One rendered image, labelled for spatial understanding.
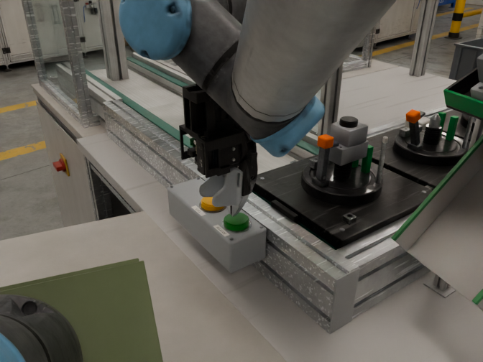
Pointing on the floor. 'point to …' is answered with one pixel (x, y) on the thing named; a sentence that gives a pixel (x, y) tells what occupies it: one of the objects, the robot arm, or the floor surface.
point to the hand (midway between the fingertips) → (236, 206)
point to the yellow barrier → (459, 19)
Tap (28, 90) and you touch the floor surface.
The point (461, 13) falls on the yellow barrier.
